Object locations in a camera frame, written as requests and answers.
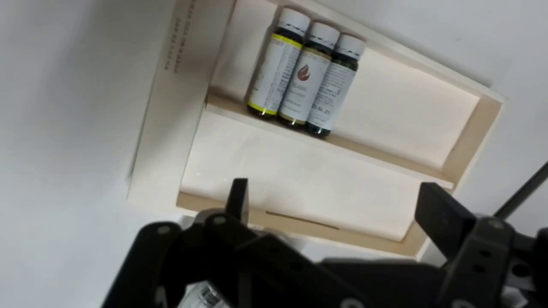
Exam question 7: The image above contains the small bottle with dark teal band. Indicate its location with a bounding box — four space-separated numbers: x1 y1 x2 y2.
305 33 367 141

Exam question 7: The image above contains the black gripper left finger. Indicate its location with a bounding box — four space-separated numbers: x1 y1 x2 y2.
101 177 271 308

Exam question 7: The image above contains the light wooden two-compartment tray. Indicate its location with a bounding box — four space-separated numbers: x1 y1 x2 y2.
125 0 509 261

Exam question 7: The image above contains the black robot wrist cable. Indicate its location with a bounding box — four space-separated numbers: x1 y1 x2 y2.
494 161 548 221

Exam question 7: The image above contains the small bottle with yellow band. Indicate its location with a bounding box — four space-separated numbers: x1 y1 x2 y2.
245 6 314 120

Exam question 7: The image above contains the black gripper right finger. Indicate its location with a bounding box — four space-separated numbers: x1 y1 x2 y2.
415 182 548 308

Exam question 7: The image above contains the small bottle with flame logo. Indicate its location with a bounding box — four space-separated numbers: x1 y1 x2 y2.
278 21 343 131

